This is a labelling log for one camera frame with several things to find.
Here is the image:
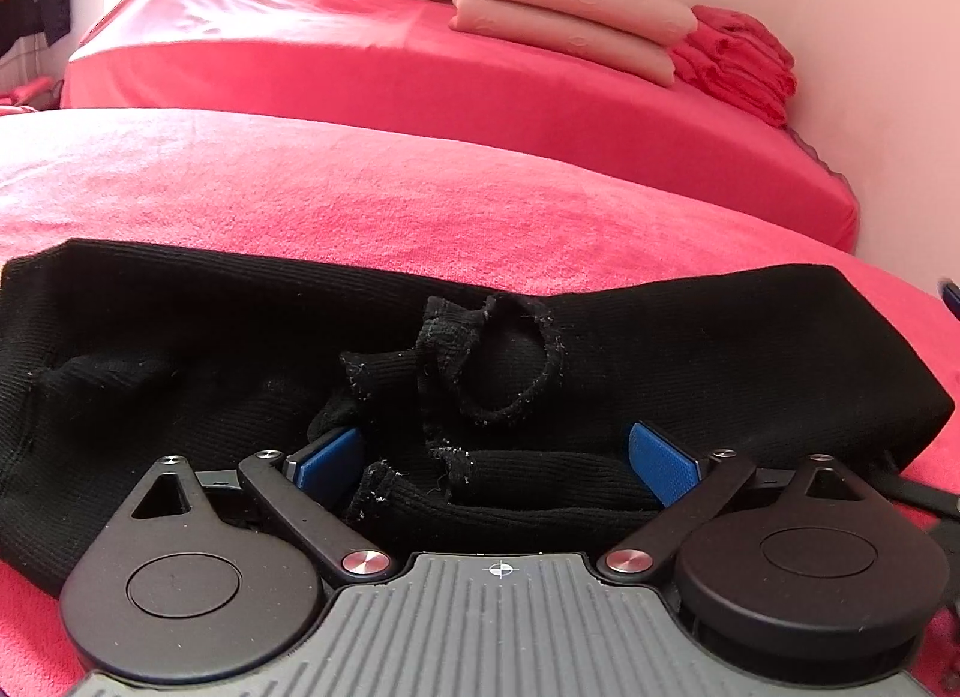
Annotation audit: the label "black pants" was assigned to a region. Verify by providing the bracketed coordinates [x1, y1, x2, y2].
[2, 241, 953, 593]

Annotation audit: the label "pink bed sheet near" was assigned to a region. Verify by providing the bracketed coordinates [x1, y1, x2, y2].
[2, 109, 958, 695]

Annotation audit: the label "red folded blanket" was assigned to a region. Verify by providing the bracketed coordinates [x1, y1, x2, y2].
[670, 5, 797, 128]

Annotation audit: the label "pink far bed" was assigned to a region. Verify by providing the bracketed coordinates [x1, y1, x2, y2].
[62, 0, 859, 252]

